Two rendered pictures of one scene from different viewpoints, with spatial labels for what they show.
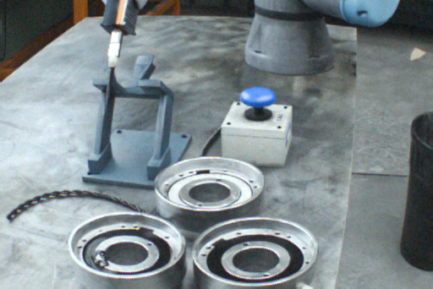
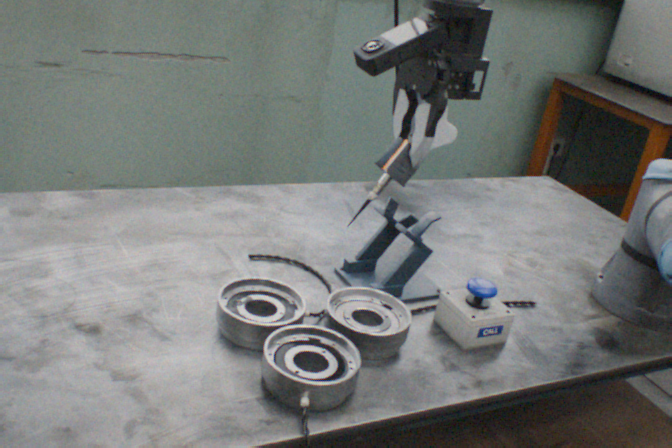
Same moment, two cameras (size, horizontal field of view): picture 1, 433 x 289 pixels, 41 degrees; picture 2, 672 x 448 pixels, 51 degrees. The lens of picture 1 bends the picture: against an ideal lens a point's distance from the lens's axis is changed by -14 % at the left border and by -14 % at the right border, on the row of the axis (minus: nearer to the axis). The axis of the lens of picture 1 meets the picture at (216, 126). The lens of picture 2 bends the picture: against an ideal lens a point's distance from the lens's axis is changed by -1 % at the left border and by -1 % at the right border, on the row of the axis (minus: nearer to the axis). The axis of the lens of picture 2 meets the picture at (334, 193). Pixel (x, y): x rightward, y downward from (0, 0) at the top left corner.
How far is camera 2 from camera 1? 0.51 m
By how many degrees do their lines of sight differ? 42
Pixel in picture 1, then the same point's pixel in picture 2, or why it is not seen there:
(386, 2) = not seen: outside the picture
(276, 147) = (463, 330)
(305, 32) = (647, 280)
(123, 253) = (269, 312)
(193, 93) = (506, 275)
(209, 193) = (376, 321)
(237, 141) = (445, 309)
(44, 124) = (373, 227)
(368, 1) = not seen: outside the picture
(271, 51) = (606, 282)
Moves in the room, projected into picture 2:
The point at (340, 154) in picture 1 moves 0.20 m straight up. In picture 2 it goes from (522, 377) to (571, 230)
